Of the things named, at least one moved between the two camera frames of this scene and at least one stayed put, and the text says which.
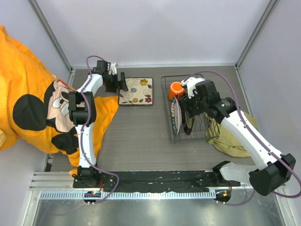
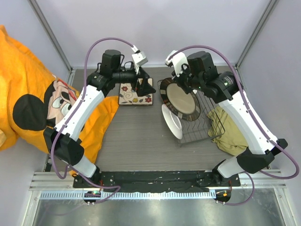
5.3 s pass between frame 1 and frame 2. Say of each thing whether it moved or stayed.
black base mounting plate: stayed
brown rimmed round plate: moved
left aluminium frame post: stayed
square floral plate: stayed
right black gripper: moved
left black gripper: moved
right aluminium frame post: stayed
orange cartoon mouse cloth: stayed
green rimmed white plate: moved
